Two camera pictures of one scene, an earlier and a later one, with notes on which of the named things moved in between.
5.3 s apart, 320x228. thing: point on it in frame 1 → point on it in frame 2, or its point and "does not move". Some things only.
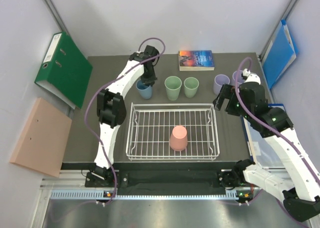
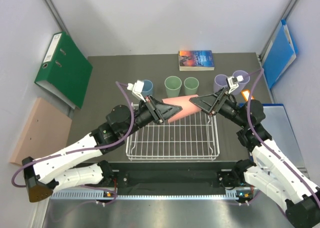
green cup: (191, 85) does not move
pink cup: (178, 139) → (188, 108)
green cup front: (173, 84) does not move
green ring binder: (65, 70) does not move
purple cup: (219, 80) does not move
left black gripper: (151, 80) → (160, 111)
